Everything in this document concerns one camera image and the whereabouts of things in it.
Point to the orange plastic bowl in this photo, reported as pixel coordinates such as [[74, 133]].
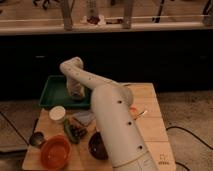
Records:
[[55, 153]]

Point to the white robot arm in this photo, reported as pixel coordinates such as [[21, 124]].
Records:
[[110, 103]]

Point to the grey blue cloth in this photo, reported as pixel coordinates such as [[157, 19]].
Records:
[[84, 117]]

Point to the dark grape bunch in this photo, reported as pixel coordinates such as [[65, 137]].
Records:
[[78, 131]]

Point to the green cucumber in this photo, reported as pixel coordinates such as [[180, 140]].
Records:
[[68, 132]]

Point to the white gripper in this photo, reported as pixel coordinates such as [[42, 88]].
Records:
[[75, 89]]

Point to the orange round fruit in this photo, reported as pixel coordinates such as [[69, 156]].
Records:
[[133, 111]]

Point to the white small bowl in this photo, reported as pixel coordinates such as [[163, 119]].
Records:
[[57, 114]]

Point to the dark purple bowl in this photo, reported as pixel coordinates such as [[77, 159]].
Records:
[[96, 147]]

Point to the green plastic tray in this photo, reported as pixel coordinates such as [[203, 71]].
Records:
[[55, 94]]

